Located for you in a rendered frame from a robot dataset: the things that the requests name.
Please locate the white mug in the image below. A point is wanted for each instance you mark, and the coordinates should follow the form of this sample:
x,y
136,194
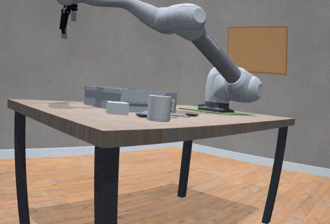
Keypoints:
x,y
160,108

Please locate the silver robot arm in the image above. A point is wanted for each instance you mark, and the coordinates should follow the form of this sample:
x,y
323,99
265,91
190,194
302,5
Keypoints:
x,y
225,81

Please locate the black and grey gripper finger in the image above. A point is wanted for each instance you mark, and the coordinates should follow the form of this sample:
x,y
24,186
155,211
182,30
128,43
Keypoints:
x,y
63,22
74,12

